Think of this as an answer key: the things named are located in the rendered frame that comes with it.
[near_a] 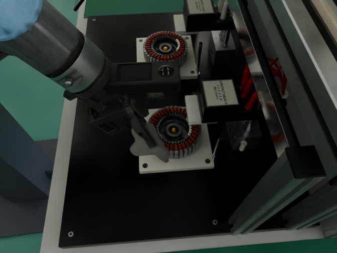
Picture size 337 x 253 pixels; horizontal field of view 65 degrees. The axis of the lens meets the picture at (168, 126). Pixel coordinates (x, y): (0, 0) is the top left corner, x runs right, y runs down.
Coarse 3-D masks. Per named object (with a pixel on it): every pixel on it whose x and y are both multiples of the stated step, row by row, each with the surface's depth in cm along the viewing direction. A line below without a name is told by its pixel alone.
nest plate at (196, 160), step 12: (204, 132) 57; (204, 144) 56; (144, 156) 54; (156, 156) 54; (192, 156) 54; (204, 156) 54; (144, 168) 53; (156, 168) 53; (168, 168) 53; (180, 168) 53; (192, 168) 53; (204, 168) 54
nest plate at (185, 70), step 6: (186, 36) 73; (138, 42) 72; (138, 48) 71; (192, 48) 71; (138, 54) 70; (192, 54) 70; (138, 60) 69; (144, 60) 69; (186, 60) 69; (192, 60) 69; (180, 66) 67; (186, 66) 67; (192, 66) 67; (180, 72) 66; (186, 72) 66; (192, 72) 66; (186, 78) 66; (192, 78) 67
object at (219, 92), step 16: (208, 80) 47; (224, 80) 47; (192, 96) 50; (208, 96) 45; (224, 96) 45; (192, 112) 48; (208, 112) 44; (224, 112) 45; (240, 112) 46; (256, 112) 46
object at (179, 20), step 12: (192, 0) 59; (204, 0) 59; (192, 12) 57; (204, 12) 57; (216, 12) 60; (228, 12) 60; (180, 24) 61; (192, 24) 58; (204, 24) 58; (216, 24) 58; (228, 24) 58; (228, 36) 62
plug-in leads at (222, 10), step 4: (220, 0) 57; (220, 4) 58; (224, 4) 56; (220, 8) 59; (224, 8) 56; (228, 8) 61; (220, 12) 60; (224, 12) 57; (224, 16) 58; (220, 20) 59; (224, 20) 59
